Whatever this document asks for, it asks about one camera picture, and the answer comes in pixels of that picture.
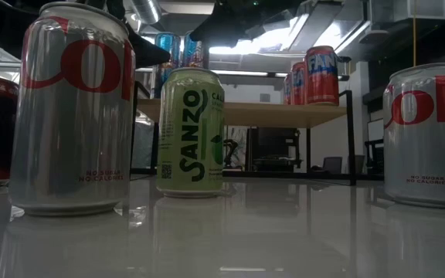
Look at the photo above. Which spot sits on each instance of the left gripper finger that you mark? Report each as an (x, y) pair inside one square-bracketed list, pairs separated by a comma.
[(147, 50)]

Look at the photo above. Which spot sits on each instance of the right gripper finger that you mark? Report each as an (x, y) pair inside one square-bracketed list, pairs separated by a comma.
[(222, 34)]

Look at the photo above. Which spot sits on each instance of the blue silver Red Bull can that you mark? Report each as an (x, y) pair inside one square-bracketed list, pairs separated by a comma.
[(192, 56), (168, 50)]

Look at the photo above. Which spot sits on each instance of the green Sanzo can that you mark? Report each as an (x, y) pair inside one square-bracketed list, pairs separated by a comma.
[(189, 146)]

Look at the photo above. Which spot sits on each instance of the silver Diet Coke can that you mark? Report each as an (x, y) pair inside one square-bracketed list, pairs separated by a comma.
[(72, 127), (427, 154)]

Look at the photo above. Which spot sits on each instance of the grey fabric cover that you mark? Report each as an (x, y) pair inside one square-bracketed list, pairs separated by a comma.
[(143, 146)]

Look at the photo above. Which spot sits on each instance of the wooden shelf with black legs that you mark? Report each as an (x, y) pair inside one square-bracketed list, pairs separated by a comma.
[(276, 116)]

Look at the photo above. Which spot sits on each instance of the black desk with monitor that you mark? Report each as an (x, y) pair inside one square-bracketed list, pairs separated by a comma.
[(272, 146)]

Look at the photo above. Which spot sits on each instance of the white ceiling box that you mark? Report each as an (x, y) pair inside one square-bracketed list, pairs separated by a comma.
[(423, 9)]

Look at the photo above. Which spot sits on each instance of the grey office chair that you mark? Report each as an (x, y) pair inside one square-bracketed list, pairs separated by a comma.
[(332, 165), (360, 164)]

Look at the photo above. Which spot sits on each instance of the black perforated cart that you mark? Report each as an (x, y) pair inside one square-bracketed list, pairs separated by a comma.
[(375, 156)]

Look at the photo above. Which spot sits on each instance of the silver ventilation duct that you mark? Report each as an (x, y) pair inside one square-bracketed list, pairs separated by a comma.
[(145, 11)]

